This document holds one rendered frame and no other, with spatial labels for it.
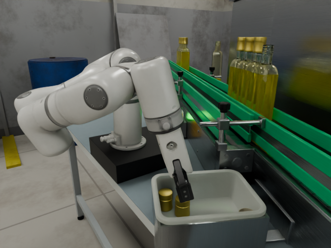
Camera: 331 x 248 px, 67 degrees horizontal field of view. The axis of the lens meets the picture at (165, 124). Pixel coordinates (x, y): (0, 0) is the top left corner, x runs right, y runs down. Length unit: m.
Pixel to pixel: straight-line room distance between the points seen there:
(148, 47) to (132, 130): 2.99
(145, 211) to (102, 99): 0.33
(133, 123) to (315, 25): 0.58
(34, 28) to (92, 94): 3.04
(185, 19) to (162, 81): 3.96
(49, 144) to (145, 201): 0.28
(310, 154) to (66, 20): 3.28
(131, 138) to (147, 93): 0.39
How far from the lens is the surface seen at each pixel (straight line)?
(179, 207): 0.59
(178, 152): 0.48
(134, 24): 3.71
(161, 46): 3.87
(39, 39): 3.47
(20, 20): 3.45
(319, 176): 0.54
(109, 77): 0.45
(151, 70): 0.44
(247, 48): 0.85
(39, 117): 0.62
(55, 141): 0.66
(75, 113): 0.48
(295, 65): 0.87
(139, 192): 0.72
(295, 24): 0.89
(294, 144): 0.58
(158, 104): 0.45
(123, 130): 0.81
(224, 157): 0.67
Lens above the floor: 1.16
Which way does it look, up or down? 19 degrees down
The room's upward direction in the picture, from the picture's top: straight up
